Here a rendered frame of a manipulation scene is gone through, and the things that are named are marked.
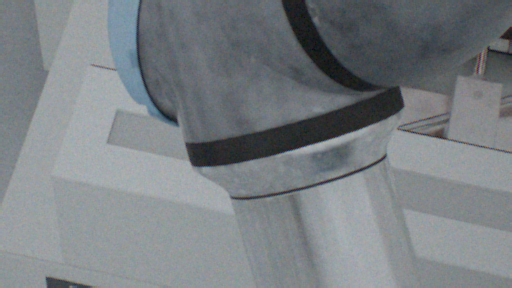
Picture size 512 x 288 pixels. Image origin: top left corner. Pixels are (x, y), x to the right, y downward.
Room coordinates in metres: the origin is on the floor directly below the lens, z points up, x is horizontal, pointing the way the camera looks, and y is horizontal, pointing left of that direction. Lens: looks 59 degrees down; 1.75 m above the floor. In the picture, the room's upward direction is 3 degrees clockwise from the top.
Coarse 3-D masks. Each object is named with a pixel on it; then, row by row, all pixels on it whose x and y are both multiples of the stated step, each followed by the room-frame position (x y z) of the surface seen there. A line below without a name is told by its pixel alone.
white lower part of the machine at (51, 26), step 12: (36, 0) 1.10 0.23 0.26; (48, 0) 1.10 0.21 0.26; (60, 0) 1.09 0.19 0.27; (72, 0) 1.09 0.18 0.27; (36, 12) 1.10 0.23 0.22; (48, 12) 1.10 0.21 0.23; (60, 12) 1.09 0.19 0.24; (48, 24) 1.10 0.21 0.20; (60, 24) 1.09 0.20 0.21; (48, 36) 1.10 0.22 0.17; (60, 36) 1.09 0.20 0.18; (48, 48) 1.10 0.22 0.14; (48, 60) 1.10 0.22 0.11
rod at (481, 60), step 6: (486, 48) 0.60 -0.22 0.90; (480, 54) 0.59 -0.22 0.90; (486, 54) 0.59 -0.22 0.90; (480, 60) 0.59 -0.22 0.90; (486, 60) 0.59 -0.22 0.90; (474, 66) 0.58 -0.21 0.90; (480, 66) 0.58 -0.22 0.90; (486, 66) 0.58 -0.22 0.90; (474, 72) 0.58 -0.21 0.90; (480, 72) 0.58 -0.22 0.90; (486, 72) 0.58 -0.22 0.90; (480, 78) 0.57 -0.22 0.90; (486, 78) 0.57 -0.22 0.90
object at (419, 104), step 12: (408, 96) 0.56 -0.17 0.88; (420, 96) 0.57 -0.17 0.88; (432, 96) 0.57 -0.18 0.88; (444, 96) 0.57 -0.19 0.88; (408, 108) 0.55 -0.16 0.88; (420, 108) 0.55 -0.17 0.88; (432, 108) 0.55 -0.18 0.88; (444, 108) 0.56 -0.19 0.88; (504, 108) 0.56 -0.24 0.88; (408, 120) 0.54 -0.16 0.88; (504, 120) 0.55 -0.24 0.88; (420, 132) 0.53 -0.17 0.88; (432, 132) 0.53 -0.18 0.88; (444, 132) 0.53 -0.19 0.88; (504, 132) 0.54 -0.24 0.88; (504, 144) 0.53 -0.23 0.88
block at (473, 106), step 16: (464, 80) 0.56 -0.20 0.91; (480, 80) 0.56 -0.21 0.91; (464, 96) 0.55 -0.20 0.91; (480, 96) 0.55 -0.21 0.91; (496, 96) 0.55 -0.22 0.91; (464, 112) 0.53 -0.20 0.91; (480, 112) 0.54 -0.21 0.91; (496, 112) 0.54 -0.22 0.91; (448, 128) 0.52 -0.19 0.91; (464, 128) 0.52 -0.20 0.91; (480, 128) 0.52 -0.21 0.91; (480, 144) 0.51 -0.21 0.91
